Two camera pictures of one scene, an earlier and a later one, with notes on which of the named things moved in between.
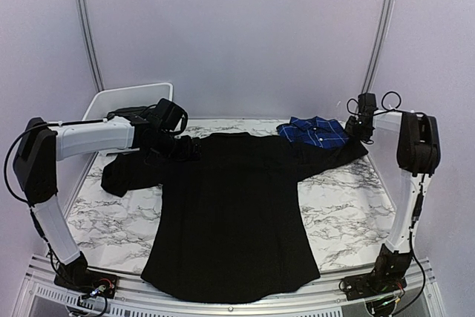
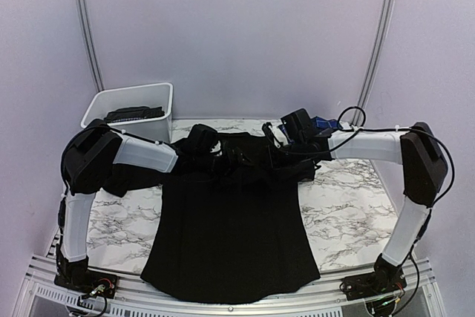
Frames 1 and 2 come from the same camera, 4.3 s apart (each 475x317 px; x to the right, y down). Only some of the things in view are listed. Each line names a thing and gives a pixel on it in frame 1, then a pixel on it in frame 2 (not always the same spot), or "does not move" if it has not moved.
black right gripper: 349,131 → 276,165
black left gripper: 185,154 → 230,166
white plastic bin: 105,101 does not move
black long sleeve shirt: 228,226 does not move
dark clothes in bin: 138,112 does not move
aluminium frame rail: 41,296 does not move
